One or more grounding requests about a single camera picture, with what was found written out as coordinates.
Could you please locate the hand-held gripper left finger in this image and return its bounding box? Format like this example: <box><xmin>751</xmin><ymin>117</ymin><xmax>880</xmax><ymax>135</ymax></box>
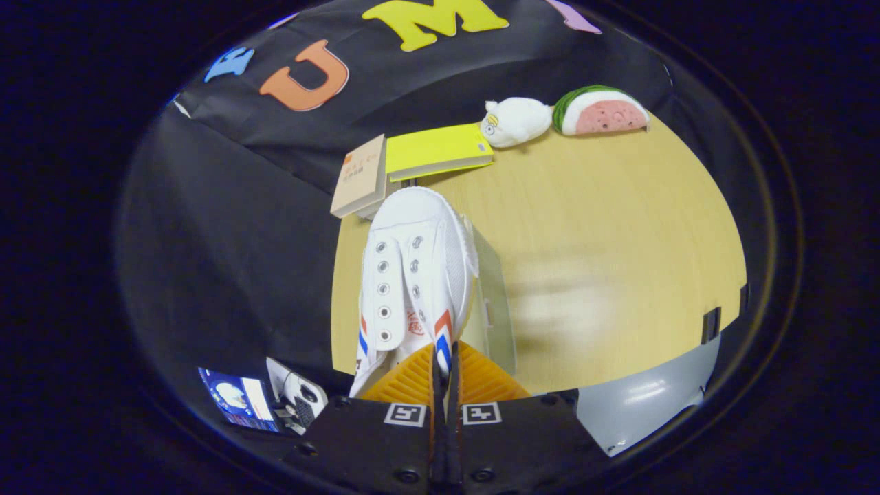
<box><xmin>285</xmin><ymin>342</ymin><xmax>445</xmax><ymax>495</ymax></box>

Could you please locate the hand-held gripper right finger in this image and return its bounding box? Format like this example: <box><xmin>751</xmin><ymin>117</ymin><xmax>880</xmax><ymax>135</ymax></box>
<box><xmin>447</xmin><ymin>342</ymin><xmax>610</xmax><ymax>495</ymax></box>

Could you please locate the cream fabric storage box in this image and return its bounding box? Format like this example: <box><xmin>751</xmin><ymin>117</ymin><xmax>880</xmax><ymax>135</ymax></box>
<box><xmin>467</xmin><ymin>217</ymin><xmax>518</xmax><ymax>376</ymax></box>

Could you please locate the white canvas shoe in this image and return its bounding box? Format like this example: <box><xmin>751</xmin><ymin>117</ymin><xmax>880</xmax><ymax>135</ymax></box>
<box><xmin>349</xmin><ymin>186</ymin><xmax>481</xmax><ymax>399</ymax></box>

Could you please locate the white side table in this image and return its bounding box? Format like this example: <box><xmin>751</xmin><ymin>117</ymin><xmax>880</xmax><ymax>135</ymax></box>
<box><xmin>267</xmin><ymin>357</ymin><xmax>330</xmax><ymax>436</ymax></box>

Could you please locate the lit computer screen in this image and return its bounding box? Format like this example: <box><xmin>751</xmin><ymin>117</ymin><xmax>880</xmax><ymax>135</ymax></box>
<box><xmin>198</xmin><ymin>367</ymin><xmax>282</xmax><ymax>435</ymax></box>

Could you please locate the pale grey book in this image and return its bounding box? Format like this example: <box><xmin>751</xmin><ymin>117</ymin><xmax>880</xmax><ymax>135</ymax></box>
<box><xmin>357</xmin><ymin>175</ymin><xmax>404</xmax><ymax>222</ymax></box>

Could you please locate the black backdrop cloth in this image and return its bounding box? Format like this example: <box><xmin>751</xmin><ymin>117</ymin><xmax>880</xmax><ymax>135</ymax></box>
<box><xmin>113</xmin><ymin>0</ymin><xmax>688</xmax><ymax>413</ymax></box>

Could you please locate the beige book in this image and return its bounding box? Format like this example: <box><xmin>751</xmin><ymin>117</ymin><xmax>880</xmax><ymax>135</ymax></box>
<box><xmin>330</xmin><ymin>134</ymin><xmax>388</xmax><ymax>220</ymax></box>

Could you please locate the yellow book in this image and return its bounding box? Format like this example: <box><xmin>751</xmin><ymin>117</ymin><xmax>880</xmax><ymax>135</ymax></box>
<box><xmin>385</xmin><ymin>122</ymin><xmax>495</xmax><ymax>184</ymax></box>

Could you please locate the white plush toy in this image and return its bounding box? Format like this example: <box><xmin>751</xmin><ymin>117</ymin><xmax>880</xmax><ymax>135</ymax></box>
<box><xmin>480</xmin><ymin>96</ymin><xmax>553</xmax><ymax>149</ymax></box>

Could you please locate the watermelon slice plush toy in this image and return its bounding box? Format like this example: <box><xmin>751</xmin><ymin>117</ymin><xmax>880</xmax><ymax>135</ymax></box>
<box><xmin>552</xmin><ymin>85</ymin><xmax>651</xmax><ymax>137</ymax></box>

